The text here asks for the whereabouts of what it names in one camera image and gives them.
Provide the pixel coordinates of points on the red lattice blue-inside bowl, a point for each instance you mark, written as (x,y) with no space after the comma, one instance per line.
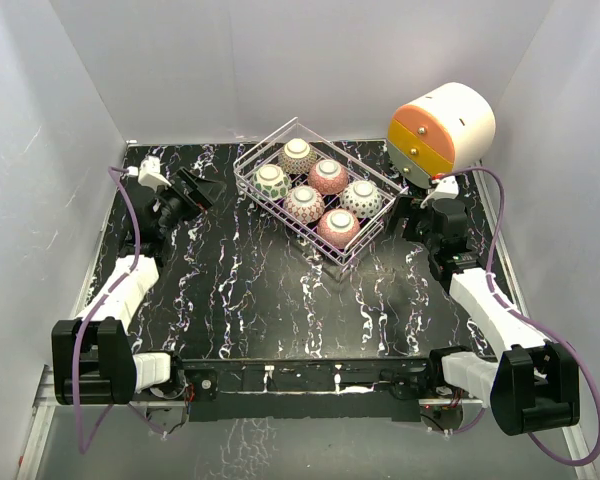
(305,204)

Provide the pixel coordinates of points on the white wire dish rack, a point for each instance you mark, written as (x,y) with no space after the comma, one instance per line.
(332,200)

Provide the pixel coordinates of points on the pink floral bowl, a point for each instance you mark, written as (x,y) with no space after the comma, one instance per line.
(328,177)

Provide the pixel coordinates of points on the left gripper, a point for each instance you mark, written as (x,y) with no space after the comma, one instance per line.
(203,192)

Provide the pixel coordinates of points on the green leaf bowl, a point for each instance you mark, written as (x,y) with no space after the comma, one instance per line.
(271,182)

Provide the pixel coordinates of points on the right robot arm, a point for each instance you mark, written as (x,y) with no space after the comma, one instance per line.
(533,384)

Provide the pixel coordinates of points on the white diamond pattern bowl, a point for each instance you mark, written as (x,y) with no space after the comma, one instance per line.
(362,199)

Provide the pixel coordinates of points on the beige patterned bowl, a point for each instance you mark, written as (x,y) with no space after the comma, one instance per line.
(297,157)

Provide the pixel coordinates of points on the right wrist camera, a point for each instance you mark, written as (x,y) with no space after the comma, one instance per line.
(441,188)

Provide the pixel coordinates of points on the aluminium rail frame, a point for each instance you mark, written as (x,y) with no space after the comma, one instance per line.
(42,414)

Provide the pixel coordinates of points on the black base frame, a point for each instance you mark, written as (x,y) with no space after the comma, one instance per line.
(401,389)

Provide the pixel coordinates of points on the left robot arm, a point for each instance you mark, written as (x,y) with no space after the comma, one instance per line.
(93,363)

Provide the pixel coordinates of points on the round drawer cabinet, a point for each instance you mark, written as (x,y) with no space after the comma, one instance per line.
(444,130)

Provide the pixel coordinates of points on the red dotted pink bowl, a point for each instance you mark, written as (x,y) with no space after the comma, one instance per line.
(338,227)

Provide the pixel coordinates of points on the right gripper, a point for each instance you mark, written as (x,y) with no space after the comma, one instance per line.
(412,209)

